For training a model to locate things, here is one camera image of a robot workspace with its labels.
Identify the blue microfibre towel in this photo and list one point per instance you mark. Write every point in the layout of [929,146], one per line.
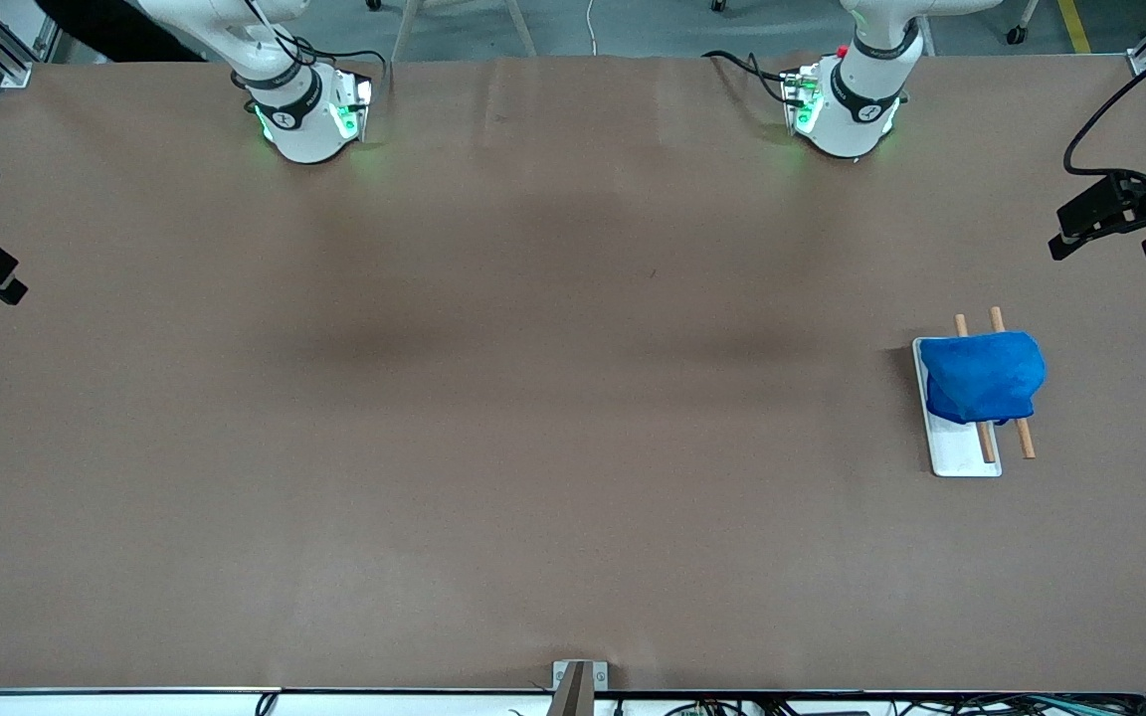
[981,378]

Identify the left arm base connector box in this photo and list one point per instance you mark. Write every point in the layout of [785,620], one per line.
[802,99]

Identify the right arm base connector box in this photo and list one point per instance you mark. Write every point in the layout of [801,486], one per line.
[352,104]

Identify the black caster wheel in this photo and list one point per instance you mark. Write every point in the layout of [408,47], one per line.
[1014,36]

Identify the white rack with wooden rods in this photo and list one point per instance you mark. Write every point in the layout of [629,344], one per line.
[961,452]

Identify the white stand legs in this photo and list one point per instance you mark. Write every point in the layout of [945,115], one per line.
[405,30]

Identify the brown table cover sheet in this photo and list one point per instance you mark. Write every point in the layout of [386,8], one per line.
[573,447]

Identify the grey metal camera mount bracket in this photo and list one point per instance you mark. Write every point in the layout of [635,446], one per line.
[578,691]

